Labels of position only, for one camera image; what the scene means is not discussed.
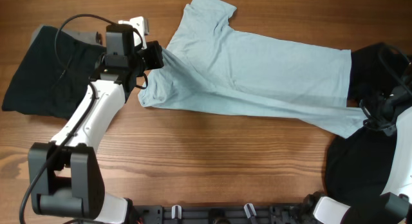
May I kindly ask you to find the light blue t-shirt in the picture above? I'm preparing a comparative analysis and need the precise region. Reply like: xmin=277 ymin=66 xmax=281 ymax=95
xmin=138 ymin=0 xmax=365 ymax=138

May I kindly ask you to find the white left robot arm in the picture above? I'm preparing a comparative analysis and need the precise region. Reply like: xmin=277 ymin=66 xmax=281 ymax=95
xmin=22 ymin=17 xmax=164 ymax=223

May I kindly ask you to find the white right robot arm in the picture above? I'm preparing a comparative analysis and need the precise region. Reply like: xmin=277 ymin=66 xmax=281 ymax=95
xmin=313 ymin=86 xmax=411 ymax=223

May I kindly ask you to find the folded dark clothes stack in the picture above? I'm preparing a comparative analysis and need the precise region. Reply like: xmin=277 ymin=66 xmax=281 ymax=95
xmin=1 ymin=25 xmax=106 ymax=119

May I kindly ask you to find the black garment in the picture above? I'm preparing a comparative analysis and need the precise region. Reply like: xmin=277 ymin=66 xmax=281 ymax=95
xmin=324 ymin=42 xmax=411 ymax=206

